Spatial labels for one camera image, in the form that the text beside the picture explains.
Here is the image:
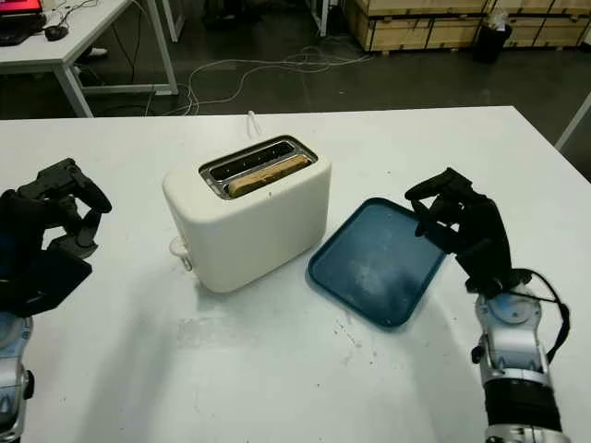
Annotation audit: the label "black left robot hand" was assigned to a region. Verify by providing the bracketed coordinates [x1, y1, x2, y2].
[0, 157, 113, 281]

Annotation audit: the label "white office desk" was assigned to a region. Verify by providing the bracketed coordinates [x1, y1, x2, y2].
[0, 0, 179, 119]

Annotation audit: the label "black trash bin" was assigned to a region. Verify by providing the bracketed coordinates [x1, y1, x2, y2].
[474, 22, 513, 65]

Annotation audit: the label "white metal frame leg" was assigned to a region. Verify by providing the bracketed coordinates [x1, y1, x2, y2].
[307, 0, 332, 38]

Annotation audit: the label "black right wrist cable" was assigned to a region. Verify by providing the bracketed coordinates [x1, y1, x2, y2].
[507, 269, 573, 370]

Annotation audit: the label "white cable on floor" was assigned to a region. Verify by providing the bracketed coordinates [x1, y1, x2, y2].
[187, 43, 373, 116]

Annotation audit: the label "black keyboard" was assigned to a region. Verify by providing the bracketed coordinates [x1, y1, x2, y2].
[0, 28, 31, 46]

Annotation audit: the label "white two-slot toaster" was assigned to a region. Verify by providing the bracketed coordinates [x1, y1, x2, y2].
[162, 134, 332, 294]

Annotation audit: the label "laptop with red screen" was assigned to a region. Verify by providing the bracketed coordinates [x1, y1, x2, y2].
[0, 0, 47, 30]

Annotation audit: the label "blue plastic tray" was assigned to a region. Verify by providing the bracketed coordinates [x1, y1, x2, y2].
[308, 197, 449, 328]

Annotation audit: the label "stacked wooden crates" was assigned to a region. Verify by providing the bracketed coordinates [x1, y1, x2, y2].
[344, 0, 591, 53]

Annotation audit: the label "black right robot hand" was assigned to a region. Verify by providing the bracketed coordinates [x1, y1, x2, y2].
[404, 167, 513, 293]

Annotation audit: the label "white neighbouring table leg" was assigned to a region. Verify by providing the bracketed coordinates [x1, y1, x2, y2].
[555, 90, 591, 151]

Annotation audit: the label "toasted bread slice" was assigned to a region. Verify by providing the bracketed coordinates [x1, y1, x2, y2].
[228, 154, 311, 198]

